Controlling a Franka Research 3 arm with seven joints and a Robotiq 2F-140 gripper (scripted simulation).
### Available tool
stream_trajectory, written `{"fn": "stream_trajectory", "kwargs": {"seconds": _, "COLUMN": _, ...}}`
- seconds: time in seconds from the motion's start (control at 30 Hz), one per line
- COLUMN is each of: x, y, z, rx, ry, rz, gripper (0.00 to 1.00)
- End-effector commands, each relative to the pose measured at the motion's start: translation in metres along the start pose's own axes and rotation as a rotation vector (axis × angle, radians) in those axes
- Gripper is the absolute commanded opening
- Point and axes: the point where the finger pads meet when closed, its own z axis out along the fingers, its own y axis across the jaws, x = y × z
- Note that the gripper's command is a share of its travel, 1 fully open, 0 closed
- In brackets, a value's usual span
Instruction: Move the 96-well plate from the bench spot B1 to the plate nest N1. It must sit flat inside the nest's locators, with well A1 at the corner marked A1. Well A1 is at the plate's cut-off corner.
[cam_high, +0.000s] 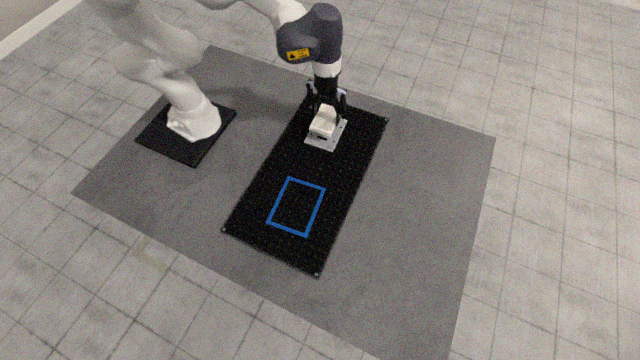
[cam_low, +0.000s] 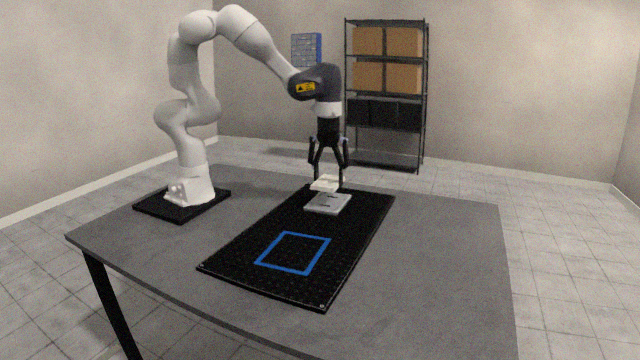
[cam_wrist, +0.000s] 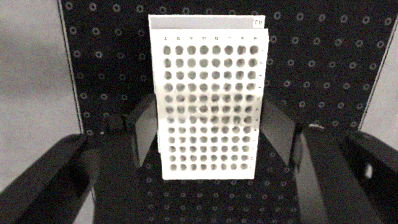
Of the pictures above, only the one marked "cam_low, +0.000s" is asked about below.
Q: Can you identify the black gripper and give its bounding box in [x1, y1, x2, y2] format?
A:
[308, 116, 350, 187]

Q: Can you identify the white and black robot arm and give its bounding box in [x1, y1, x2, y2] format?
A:
[153, 4, 342, 207]

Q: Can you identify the blue tape outline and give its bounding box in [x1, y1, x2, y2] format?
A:
[254, 231, 330, 276]

